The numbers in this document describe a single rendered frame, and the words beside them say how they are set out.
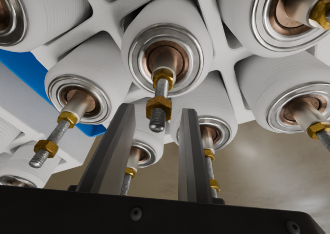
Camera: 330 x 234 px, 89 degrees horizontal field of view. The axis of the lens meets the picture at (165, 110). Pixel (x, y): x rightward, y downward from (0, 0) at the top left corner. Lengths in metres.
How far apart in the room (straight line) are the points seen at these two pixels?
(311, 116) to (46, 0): 0.28
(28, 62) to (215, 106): 0.41
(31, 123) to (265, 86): 0.45
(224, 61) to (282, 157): 0.62
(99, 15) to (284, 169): 0.85
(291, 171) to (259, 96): 0.72
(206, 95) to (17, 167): 0.42
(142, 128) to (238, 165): 0.61
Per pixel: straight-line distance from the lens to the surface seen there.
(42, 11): 0.21
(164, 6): 0.18
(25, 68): 0.48
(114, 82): 0.22
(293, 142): 0.76
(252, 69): 0.27
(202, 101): 0.23
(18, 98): 0.48
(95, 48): 0.25
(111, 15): 0.25
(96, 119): 0.24
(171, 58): 0.16
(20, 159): 0.50
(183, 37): 0.16
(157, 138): 0.27
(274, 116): 0.24
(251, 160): 0.80
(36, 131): 0.47
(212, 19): 0.24
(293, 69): 0.23
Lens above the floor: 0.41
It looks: 50 degrees down
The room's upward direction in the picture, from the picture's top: 174 degrees counter-clockwise
